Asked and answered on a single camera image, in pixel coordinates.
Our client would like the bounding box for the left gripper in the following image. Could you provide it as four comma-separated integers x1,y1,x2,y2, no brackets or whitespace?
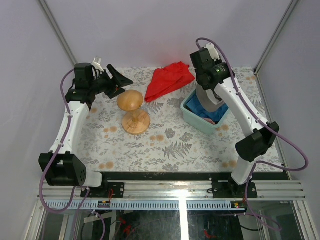
89,64,133,99

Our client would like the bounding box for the red cloth hat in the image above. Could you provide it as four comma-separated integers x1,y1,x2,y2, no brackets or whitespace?
144,61,195,103

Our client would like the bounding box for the wooden hat stand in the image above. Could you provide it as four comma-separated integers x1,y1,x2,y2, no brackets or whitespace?
117,90,151,135

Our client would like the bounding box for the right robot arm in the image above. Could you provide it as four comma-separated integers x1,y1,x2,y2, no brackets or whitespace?
190,45,280,198

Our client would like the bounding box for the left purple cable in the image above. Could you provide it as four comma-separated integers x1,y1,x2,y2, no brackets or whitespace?
38,68,107,240

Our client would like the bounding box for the corner aluminium post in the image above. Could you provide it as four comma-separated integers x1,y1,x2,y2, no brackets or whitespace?
36,0,78,65
253,0,301,75

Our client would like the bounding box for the teal plastic bin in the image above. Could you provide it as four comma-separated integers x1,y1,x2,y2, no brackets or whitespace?
180,90,231,135

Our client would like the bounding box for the pink hat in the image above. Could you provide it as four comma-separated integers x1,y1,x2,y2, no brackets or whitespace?
203,118,217,125

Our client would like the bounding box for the floral table mat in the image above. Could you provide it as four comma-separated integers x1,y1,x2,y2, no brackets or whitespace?
76,82,244,173

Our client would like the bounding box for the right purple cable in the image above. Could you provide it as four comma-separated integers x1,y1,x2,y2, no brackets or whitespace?
195,37,310,232

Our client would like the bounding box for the blue bucket hat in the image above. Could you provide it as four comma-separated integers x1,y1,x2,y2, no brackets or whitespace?
185,95,229,123

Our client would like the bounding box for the purple cable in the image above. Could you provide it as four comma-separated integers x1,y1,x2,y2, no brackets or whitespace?
195,37,310,232
38,68,107,240

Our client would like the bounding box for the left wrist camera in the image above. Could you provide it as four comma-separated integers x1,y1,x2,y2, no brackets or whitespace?
91,56,104,72

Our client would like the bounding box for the right corner aluminium post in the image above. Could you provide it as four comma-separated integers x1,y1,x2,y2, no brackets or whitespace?
253,0,301,75

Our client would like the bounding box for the grey bucket hat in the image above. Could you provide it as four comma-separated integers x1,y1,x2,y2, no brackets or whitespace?
196,84,225,113

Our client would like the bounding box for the aluminium rail frame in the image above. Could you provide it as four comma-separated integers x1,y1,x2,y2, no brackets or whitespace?
25,172,320,240

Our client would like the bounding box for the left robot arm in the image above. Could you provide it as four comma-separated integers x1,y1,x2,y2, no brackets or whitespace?
38,63,133,198

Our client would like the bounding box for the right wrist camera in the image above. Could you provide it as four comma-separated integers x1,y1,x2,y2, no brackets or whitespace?
204,42,221,62

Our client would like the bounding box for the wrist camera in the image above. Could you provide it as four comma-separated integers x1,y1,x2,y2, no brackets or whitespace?
91,56,104,72
204,42,221,62

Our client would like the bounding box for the left corner aluminium post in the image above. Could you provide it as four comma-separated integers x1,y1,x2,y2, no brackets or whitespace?
36,0,78,65

